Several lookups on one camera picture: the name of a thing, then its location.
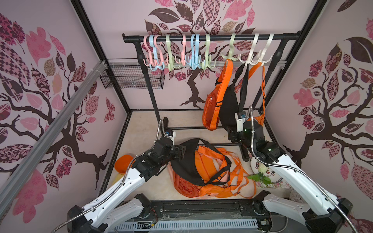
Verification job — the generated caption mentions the orange sling bag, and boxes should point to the orange sling bag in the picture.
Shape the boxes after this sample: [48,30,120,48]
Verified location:
[234,66,263,108]

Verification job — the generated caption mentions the black sling bag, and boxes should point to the black sling bag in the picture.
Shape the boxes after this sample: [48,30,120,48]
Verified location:
[219,65,249,132]

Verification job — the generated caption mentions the orange zip waist bag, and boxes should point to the orange zip waist bag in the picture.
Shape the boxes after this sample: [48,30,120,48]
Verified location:
[202,59,234,131]

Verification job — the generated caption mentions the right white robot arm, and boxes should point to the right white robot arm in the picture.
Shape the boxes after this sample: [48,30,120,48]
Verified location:
[235,107,357,233]

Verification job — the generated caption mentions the green hook middle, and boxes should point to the green hook middle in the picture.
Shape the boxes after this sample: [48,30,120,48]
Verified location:
[201,34,216,70]

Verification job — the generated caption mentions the green hook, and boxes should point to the green hook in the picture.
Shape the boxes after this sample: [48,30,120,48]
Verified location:
[201,34,216,70]
[165,35,181,72]
[221,33,239,61]

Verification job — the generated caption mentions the white hook left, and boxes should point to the white hook left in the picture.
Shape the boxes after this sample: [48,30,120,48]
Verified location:
[239,33,259,66]

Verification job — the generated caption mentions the white hook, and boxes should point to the white hook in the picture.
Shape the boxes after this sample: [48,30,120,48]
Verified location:
[253,34,275,66]
[239,33,259,66]

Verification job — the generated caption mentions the white hook right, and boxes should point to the white hook right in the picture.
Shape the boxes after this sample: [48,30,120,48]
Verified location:
[253,34,275,66]

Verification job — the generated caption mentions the green hook right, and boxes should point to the green hook right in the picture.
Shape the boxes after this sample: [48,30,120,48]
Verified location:
[221,33,239,61]

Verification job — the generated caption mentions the green hook left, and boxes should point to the green hook left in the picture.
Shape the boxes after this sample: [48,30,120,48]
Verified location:
[165,35,181,72]

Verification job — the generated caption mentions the pink hook far left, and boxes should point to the pink hook far left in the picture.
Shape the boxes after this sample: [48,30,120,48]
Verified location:
[143,36,153,67]

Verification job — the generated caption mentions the pink hook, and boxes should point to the pink hook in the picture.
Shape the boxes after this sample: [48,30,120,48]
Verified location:
[180,35,187,66]
[143,36,153,67]

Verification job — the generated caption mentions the pink hook middle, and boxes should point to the pink hook middle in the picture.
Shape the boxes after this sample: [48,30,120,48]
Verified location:
[180,35,187,66]

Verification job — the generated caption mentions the blue hook left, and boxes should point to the blue hook left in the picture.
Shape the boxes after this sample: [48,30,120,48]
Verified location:
[149,35,168,71]

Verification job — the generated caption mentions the orange bags pile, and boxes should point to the orange bags pile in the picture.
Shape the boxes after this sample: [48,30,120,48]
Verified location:
[168,145,257,199]

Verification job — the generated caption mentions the white artificial flower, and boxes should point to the white artificial flower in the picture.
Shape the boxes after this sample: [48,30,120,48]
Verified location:
[247,164,272,185]

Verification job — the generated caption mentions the orange plastic bowl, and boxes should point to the orange plastic bowl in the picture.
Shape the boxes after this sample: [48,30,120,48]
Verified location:
[114,154,133,174]

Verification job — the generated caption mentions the floral cloth mat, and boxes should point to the floral cloth mat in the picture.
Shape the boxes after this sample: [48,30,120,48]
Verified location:
[249,148,293,190]

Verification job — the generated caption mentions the black clothes rack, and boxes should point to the black clothes rack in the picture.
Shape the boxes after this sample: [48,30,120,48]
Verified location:
[122,31,301,163]

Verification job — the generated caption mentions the grey aluminium beam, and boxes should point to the grey aluminium beam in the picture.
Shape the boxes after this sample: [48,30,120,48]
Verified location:
[1,61,107,216]

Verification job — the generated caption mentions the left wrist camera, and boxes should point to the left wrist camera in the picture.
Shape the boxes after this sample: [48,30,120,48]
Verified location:
[165,130,176,145]

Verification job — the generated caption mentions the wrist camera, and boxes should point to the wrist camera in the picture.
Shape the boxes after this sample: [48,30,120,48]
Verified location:
[235,111,246,133]
[165,130,176,145]

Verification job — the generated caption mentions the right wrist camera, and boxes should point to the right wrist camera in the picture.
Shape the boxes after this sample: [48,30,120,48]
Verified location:
[235,111,246,133]

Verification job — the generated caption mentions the white slotted cable duct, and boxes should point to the white slotted cable duct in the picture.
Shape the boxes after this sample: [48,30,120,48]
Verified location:
[113,218,258,233]

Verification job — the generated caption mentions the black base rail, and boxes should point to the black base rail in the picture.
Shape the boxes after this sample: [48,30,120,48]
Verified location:
[151,199,270,218]

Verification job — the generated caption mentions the black wire basket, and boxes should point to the black wire basket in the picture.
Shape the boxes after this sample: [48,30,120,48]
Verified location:
[100,64,166,90]

